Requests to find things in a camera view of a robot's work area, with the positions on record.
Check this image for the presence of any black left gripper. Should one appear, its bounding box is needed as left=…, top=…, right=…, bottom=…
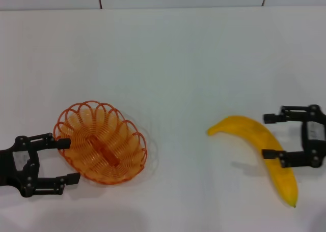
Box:
left=0, top=132, right=81, bottom=198

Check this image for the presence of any orange wire basket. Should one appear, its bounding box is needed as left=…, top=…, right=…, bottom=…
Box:
left=53, top=100, right=148, bottom=186

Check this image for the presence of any yellow banana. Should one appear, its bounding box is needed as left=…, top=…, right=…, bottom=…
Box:
left=206, top=115, right=298, bottom=209

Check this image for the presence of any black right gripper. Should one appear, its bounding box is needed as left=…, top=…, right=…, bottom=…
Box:
left=262, top=104, right=326, bottom=169

